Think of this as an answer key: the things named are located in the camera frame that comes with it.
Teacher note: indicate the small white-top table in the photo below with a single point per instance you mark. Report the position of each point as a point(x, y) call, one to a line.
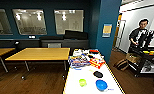
point(89, 88)

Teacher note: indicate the green bowl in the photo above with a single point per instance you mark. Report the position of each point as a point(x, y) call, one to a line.
point(82, 82)

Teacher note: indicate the flat red item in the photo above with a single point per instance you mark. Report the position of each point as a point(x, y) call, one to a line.
point(94, 51)

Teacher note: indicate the small yellow object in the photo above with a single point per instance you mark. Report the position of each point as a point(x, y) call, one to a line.
point(146, 52)

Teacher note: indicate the person in dark shirt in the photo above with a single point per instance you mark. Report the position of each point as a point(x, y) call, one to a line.
point(137, 35)

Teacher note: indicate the black wheeled cart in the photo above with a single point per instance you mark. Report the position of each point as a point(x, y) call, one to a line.
point(144, 66)

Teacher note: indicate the yellow wall notice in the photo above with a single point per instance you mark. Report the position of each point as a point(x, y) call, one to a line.
point(107, 30)

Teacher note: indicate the white game box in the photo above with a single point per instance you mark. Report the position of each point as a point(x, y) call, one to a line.
point(77, 52)

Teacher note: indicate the brown floor bag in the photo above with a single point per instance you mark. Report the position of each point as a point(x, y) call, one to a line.
point(121, 64)

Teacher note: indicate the dark wall window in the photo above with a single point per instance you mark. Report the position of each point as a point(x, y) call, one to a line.
point(68, 21)
point(29, 21)
point(1, 21)

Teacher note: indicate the long wooden desk table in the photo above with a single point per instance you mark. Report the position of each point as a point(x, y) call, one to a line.
point(39, 54)
point(1, 52)

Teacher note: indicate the dark sofa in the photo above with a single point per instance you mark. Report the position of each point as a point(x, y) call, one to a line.
point(74, 35)

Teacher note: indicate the brown cardboard box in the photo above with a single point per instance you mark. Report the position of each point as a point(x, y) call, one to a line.
point(133, 57)

